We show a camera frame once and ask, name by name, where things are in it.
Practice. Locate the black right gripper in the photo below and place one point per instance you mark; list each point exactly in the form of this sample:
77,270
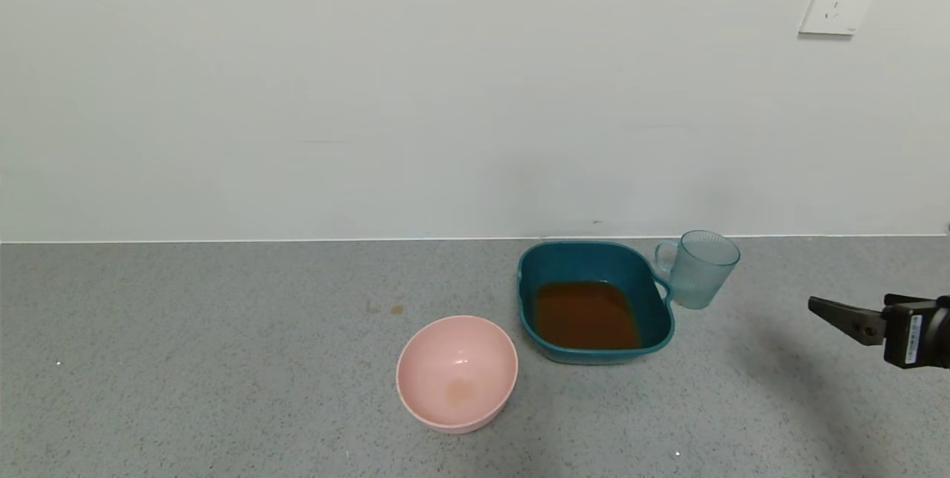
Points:
912,334

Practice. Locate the translucent blue ribbed cup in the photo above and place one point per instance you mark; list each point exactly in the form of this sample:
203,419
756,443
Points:
705,277

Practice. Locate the brown liquid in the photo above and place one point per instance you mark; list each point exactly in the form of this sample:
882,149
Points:
586,315

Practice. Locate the pink plastic bowl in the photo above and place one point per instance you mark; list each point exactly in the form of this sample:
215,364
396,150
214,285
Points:
456,374

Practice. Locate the teal plastic basin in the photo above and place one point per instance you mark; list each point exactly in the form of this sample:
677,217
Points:
586,263

